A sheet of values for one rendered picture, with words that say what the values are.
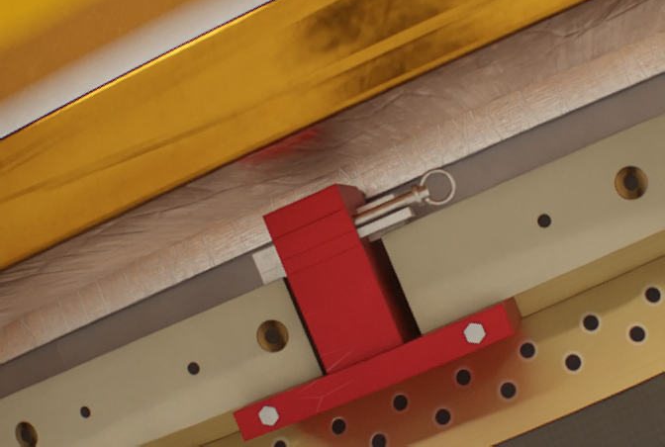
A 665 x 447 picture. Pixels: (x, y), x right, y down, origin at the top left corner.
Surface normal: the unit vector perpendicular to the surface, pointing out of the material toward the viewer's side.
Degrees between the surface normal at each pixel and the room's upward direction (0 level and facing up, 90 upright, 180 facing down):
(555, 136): 90
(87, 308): 90
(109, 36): 90
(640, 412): 62
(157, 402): 90
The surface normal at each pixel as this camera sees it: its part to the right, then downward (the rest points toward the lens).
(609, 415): -0.29, -0.48
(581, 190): -0.11, -0.07
